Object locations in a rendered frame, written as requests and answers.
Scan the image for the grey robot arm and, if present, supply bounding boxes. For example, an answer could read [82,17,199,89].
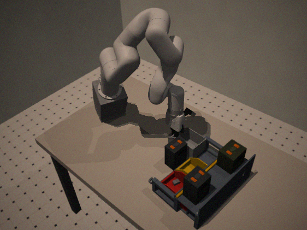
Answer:
[98,8,196,117]

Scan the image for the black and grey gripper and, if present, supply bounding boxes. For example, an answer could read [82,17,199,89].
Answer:
[166,109,185,137]

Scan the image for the yellow flat bar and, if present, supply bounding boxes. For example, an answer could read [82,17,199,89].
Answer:
[176,160,217,198]

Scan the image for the red open bin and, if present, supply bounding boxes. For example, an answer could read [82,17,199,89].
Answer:
[161,171,187,211]

